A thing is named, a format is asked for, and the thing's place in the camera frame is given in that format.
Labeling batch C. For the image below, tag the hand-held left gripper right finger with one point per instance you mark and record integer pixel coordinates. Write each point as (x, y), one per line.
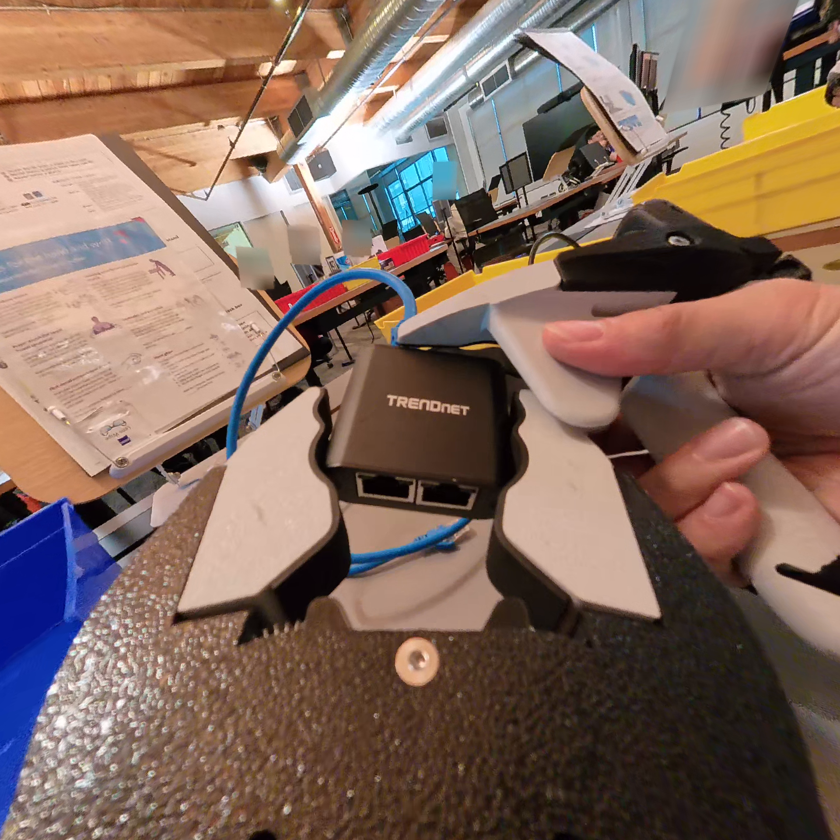
(577, 525)

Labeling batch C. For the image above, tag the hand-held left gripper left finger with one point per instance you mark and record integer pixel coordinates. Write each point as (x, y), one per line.
(269, 525)

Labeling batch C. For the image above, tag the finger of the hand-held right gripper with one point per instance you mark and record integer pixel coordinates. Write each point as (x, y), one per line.
(499, 302)

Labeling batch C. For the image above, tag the black network adapter box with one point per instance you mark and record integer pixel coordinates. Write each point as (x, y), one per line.
(420, 433)

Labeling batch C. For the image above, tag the blue storage bin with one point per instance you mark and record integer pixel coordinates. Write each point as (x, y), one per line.
(39, 590)

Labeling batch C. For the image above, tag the long office desk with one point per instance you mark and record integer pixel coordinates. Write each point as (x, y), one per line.
(394, 275)

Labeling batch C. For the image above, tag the grey desk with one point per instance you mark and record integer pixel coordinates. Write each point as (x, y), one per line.
(407, 604)

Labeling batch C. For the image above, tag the person's right hand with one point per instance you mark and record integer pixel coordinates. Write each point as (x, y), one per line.
(774, 354)

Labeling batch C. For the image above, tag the black office chair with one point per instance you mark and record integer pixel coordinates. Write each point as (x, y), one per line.
(476, 210)

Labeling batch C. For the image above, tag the red storage bin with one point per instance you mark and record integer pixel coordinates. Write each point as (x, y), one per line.
(413, 253)
(308, 300)

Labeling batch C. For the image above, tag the black floor lamp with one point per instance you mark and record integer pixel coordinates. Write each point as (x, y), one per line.
(371, 190)

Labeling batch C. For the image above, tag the wooden document stand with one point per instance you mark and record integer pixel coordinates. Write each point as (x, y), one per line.
(33, 459)
(623, 98)

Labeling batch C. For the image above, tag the small white wipe packet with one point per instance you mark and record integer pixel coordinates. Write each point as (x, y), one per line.
(117, 434)

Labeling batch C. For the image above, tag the large black display screen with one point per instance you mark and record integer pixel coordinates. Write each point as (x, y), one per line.
(551, 131)

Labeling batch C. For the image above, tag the black speaker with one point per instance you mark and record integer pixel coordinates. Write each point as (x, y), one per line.
(321, 164)

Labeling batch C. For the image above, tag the printed exercise sheet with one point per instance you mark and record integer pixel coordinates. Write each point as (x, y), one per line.
(98, 341)

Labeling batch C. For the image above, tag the white instruction sheet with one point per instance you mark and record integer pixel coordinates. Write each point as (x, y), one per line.
(98, 170)

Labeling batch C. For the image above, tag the silver air duct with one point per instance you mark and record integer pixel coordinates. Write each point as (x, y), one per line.
(354, 72)
(472, 72)

